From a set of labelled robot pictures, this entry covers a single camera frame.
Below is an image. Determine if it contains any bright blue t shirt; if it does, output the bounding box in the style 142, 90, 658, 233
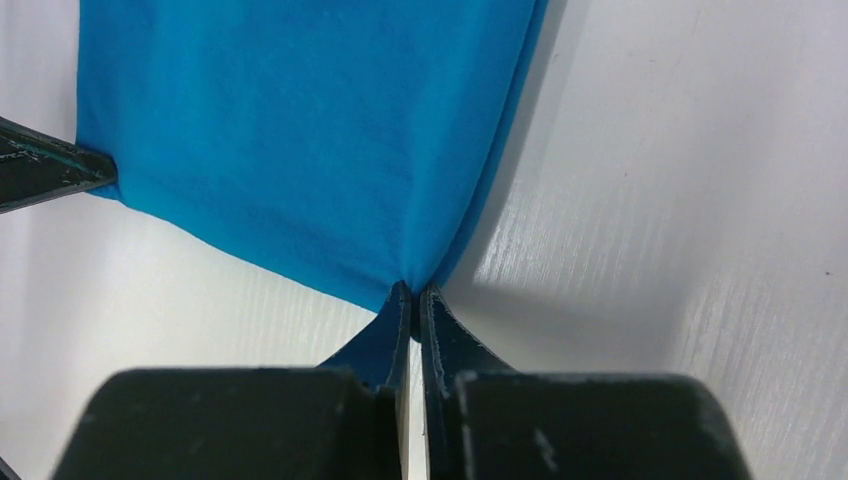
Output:
76, 1, 546, 311

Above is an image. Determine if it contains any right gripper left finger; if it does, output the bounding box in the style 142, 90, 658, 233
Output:
54, 283, 412, 479

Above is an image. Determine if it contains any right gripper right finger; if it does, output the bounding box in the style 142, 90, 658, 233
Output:
419, 285, 751, 479

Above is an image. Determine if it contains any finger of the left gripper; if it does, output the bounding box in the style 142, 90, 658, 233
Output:
1, 118, 118, 213

